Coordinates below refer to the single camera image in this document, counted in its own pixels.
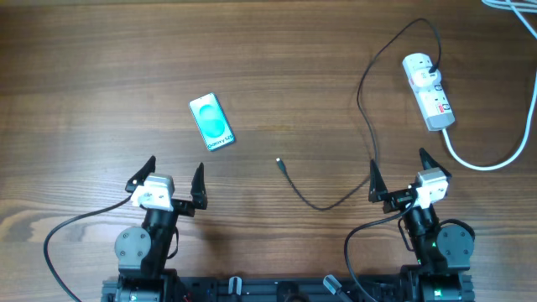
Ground black right camera cable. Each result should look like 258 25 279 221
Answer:
343 200 419 302

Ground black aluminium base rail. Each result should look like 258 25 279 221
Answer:
101 274 476 302

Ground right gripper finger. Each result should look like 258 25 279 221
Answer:
419 148 452 179
368 159 388 203

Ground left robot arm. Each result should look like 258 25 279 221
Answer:
101 156 208 302

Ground white charger plug adapter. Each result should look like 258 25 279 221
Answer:
409 68 441 90

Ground white power strip cord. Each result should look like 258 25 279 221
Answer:
441 70 537 172

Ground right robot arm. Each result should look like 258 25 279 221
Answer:
360 149 476 302

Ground black left camera cable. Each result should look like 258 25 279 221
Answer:
43 193 134 302

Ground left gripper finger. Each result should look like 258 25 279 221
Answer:
125 155 156 193
190 163 208 210

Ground white power strip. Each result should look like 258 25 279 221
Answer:
402 53 455 131

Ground smartphone with teal screen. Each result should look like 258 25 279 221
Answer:
189 93 235 152

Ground white cables at corner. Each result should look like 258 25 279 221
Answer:
481 0 537 30

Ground black camera cable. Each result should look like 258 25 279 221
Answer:
43 193 134 302
343 200 419 302

